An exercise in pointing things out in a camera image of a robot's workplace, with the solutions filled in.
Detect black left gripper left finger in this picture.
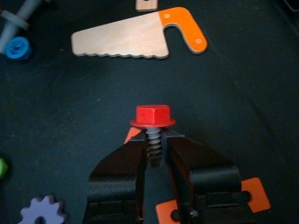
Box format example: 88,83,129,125
81,134,148,224

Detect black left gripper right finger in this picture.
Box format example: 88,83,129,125
164,129,255,224

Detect red toy screw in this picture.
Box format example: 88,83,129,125
129,104,176,169

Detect blue toy screw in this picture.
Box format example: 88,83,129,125
0,22,33,61

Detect grey toy screw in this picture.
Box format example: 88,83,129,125
0,0,53,30

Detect purple toy gear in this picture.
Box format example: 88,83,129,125
17,194,68,224

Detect green toy nut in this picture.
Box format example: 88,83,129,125
0,157,9,179

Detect small wooden block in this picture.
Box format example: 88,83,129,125
134,0,158,12

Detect wooden toy saw orange handle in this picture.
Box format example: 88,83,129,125
69,6,209,60

